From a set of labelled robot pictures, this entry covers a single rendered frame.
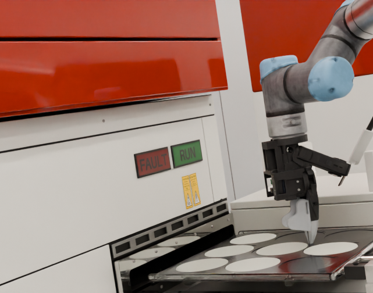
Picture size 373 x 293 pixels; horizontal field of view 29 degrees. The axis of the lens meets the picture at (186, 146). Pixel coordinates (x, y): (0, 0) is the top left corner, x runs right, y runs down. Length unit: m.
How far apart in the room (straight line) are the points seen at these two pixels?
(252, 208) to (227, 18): 3.42
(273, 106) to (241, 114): 3.61
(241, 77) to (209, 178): 3.45
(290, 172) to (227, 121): 3.43
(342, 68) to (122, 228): 0.49
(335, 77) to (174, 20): 0.39
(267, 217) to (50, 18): 0.72
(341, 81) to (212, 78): 0.39
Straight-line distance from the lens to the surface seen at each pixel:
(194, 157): 1.59
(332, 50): 1.34
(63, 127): 1.27
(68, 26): 1.24
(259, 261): 1.35
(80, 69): 1.24
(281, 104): 1.38
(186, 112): 1.59
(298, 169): 1.40
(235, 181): 4.82
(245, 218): 1.70
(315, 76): 1.30
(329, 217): 1.61
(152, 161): 1.46
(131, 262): 1.37
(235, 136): 4.89
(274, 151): 1.40
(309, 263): 1.30
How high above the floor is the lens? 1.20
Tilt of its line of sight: 3 degrees down
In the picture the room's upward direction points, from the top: 9 degrees counter-clockwise
